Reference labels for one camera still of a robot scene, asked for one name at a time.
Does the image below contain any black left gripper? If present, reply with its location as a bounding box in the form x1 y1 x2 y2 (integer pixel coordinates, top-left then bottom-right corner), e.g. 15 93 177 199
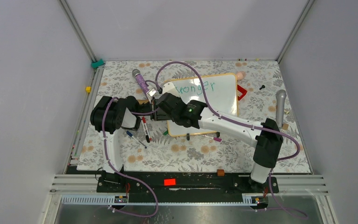
135 98 171 121

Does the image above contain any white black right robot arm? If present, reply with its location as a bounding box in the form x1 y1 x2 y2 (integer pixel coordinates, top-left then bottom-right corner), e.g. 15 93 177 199
156 93 283 192

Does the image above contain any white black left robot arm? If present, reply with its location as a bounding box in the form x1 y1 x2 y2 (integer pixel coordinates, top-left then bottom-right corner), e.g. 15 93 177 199
90 96 159 192

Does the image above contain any yellow framed whiteboard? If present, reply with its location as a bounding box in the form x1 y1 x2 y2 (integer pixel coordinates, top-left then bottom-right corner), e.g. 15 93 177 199
167 73 238 137

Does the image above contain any pink capped whiteboard marker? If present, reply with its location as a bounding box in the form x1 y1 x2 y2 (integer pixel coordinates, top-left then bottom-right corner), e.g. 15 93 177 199
200 134 222 142

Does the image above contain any golden brown microphone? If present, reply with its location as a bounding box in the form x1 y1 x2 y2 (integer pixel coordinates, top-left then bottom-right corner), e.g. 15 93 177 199
138 99 150 105

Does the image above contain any red capped marker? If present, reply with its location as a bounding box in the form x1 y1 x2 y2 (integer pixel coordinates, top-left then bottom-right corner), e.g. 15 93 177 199
141 117 151 140

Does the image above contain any floral patterned table mat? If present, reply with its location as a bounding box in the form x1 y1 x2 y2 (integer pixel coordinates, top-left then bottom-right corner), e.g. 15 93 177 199
77 60 306 173

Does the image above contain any purple glitter microphone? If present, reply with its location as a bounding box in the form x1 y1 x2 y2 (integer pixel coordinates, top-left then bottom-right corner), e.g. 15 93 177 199
132 69 149 95

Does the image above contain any black capped marker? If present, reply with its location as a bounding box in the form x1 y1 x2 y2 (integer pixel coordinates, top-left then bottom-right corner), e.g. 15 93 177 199
143 123 151 143

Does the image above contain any blue capped marker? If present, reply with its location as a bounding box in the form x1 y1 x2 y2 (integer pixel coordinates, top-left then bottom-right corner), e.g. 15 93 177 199
126 131 147 148

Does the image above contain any teal corner clip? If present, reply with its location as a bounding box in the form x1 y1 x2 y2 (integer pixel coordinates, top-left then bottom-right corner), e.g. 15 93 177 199
91 59 105 69

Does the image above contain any red tape label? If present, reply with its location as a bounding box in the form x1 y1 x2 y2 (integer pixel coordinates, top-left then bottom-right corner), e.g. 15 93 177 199
163 178 176 186

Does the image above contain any pink peach cylinder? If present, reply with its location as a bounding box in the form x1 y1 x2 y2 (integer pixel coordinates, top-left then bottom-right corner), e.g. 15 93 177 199
235 71 246 81

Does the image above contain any small brown wooden block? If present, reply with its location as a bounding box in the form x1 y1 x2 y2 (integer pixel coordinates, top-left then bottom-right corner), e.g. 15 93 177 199
216 169 225 176

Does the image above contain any silver grey microphone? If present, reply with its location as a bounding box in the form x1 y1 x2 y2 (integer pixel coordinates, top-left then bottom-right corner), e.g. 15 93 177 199
276 90 287 128

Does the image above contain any small tan wooden cube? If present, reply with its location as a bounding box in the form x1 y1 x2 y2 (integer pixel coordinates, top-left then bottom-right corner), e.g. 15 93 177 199
282 123 289 130

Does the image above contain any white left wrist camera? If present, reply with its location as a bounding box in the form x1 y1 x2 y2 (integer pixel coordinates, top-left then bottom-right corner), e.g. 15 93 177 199
146 88 158 98

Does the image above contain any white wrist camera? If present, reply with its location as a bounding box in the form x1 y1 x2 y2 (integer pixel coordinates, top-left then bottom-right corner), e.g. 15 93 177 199
146 88 158 98
162 82 180 97

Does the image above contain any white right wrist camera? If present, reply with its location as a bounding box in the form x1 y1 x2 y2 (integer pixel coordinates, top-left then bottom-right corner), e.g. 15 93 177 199
162 82 180 97

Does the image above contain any red plastic frame box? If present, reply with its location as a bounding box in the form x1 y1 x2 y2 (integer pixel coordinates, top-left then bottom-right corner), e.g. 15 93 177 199
237 85 248 101

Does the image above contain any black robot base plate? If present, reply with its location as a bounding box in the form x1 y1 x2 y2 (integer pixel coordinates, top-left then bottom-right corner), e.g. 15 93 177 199
96 172 279 202

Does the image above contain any grey slotted cable duct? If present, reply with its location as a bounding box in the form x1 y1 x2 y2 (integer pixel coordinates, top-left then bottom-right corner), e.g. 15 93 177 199
61 194 269 206

